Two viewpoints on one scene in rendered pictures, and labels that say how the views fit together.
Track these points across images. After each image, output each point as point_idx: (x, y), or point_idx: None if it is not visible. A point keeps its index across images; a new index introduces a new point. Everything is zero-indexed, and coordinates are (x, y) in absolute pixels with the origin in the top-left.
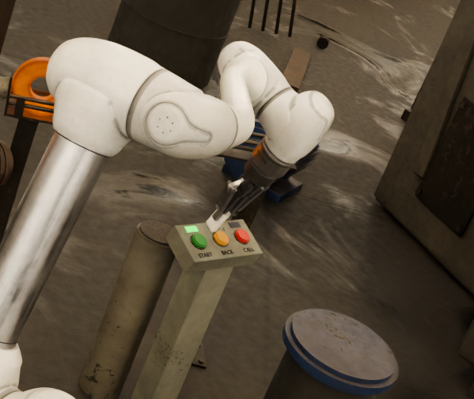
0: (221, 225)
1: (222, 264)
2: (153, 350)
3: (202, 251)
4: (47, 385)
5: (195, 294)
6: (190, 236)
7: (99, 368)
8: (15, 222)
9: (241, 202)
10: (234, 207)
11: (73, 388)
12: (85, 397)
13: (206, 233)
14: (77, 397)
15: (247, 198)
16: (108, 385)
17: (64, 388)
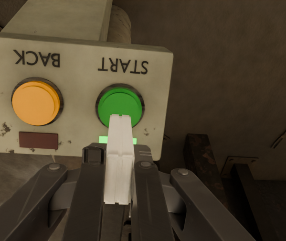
0: (111, 126)
1: (52, 38)
2: (111, 5)
3: (127, 79)
4: (156, 45)
5: (103, 16)
6: (134, 126)
7: (129, 33)
8: None
9: (91, 213)
10: (103, 188)
11: (136, 34)
12: (133, 19)
13: (77, 125)
14: (141, 22)
15: (65, 240)
16: (121, 16)
17: (144, 37)
